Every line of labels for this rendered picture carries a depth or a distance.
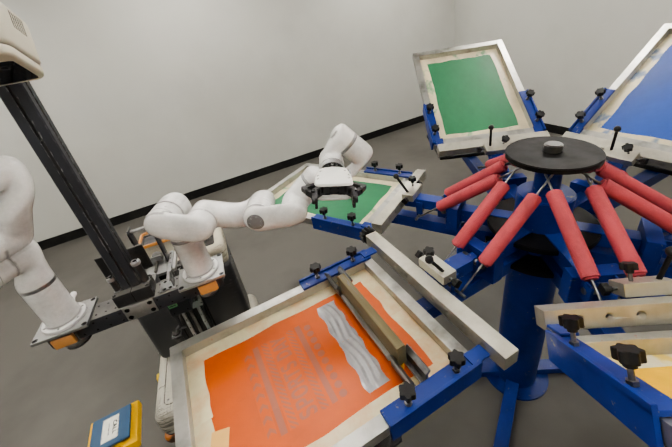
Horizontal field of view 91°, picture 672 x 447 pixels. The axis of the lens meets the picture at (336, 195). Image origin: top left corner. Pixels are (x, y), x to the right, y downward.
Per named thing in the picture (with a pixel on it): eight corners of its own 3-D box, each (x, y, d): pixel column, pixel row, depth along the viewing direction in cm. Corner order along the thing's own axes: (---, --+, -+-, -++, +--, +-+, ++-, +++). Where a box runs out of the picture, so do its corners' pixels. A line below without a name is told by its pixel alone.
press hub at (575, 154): (522, 425, 161) (577, 179, 96) (460, 361, 193) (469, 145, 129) (574, 381, 174) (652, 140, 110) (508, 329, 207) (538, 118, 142)
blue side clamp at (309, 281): (306, 300, 127) (303, 287, 123) (301, 292, 131) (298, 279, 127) (372, 268, 137) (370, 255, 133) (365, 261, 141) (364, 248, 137)
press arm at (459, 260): (436, 291, 114) (436, 280, 112) (424, 281, 119) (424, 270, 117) (473, 270, 120) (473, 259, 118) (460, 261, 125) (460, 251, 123)
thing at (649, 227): (573, 357, 93) (581, 329, 88) (401, 231, 157) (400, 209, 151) (714, 244, 121) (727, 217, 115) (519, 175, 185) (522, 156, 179)
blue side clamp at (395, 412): (393, 442, 81) (391, 427, 78) (381, 423, 85) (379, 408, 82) (481, 377, 92) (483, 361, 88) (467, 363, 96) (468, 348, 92)
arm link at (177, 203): (204, 225, 118) (187, 186, 111) (191, 248, 107) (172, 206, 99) (178, 229, 119) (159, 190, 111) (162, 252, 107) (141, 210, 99)
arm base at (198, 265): (183, 262, 127) (167, 229, 120) (216, 250, 130) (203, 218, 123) (182, 288, 114) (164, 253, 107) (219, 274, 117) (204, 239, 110)
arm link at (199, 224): (275, 220, 120) (267, 253, 103) (167, 208, 116) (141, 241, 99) (277, 185, 113) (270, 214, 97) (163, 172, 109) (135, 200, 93)
